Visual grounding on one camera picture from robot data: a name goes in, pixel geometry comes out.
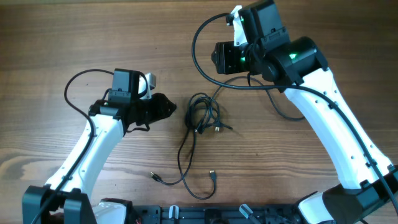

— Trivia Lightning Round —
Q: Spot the black USB cable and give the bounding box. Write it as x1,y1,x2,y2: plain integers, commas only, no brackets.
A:
211,76,305,121

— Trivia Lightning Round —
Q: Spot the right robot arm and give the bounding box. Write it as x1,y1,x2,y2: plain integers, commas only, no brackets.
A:
211,1,397,223

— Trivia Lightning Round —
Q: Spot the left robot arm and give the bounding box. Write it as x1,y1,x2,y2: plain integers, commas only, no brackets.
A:
22,68,176,223

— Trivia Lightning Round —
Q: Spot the right camera black cable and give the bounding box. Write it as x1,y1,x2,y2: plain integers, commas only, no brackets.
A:
191,12,398,215

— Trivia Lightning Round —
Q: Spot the camera black cable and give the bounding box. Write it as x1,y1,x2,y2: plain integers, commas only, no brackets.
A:
191,12,398,215
30,68,116,224

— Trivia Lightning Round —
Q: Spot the left camera black cable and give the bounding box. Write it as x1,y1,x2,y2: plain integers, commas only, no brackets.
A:
30,68,116,224

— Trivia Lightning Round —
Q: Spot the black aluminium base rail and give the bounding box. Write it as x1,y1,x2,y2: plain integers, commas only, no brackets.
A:
134,204,306,224

